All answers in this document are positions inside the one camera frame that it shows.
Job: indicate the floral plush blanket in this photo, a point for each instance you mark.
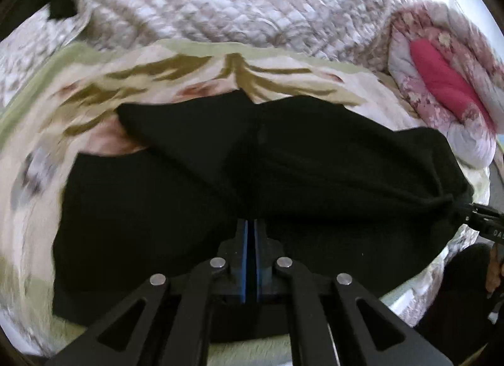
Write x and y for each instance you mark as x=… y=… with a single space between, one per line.
x=59 y=114

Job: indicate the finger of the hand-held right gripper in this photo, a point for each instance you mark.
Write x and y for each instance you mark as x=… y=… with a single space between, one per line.
x=474 y=209

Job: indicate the person's right hand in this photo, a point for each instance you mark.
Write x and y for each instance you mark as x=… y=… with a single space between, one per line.
x=494 y=271

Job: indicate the black pants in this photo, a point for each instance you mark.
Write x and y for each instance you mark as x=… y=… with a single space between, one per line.
x=315 y=161

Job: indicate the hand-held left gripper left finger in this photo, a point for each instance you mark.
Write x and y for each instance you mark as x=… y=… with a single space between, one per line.
x=245 y=259

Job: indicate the pink pillow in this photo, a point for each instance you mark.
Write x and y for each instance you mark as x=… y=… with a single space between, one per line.
x=445 y=78

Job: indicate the quilted leaf-print bedspread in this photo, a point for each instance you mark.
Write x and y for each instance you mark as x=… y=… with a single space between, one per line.
x=236 y=3

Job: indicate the pink floral comforter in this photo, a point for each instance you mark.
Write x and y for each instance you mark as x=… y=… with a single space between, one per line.
x=464 y=145

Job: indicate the person's dark clothing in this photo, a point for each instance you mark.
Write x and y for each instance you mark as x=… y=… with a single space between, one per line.
x=456 y=311

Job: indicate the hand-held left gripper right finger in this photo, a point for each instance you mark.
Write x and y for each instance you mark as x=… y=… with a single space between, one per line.
x=258 y=259

